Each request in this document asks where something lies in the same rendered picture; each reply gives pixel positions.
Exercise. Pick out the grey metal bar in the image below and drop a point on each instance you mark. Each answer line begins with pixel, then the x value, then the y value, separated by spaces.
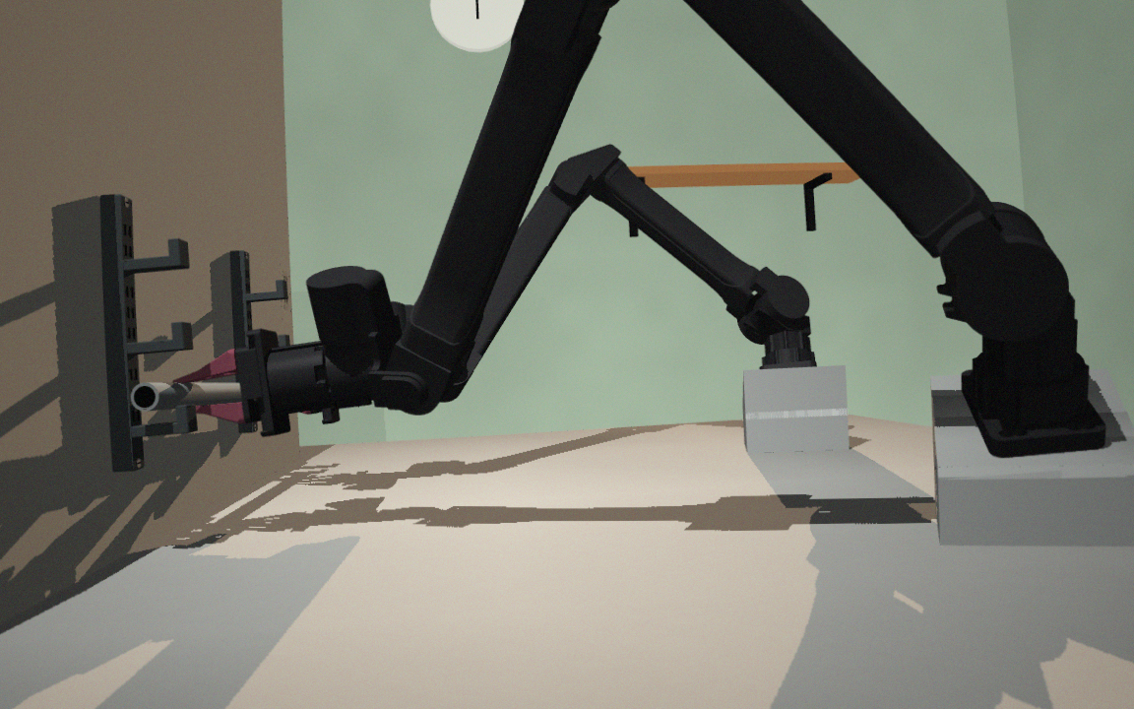
pixel 152 396

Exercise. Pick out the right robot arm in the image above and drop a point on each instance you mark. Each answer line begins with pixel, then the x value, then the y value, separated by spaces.
pixel 779 306

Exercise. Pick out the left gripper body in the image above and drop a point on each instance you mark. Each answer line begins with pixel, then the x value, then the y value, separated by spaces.
pixel 278 381

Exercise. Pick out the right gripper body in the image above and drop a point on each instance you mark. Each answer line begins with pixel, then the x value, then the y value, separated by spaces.
pixel 329 416

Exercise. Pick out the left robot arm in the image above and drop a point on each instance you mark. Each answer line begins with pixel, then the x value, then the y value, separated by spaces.
pixel 1027 398

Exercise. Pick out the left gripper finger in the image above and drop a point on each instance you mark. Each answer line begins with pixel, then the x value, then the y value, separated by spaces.
pixel 225 363
pixel 231 411

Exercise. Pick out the tan wall panel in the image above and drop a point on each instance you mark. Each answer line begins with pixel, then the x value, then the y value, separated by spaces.
pixel 178 105

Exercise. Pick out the dark grey wall rack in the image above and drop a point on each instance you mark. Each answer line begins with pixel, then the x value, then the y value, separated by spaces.
pixel 120 327

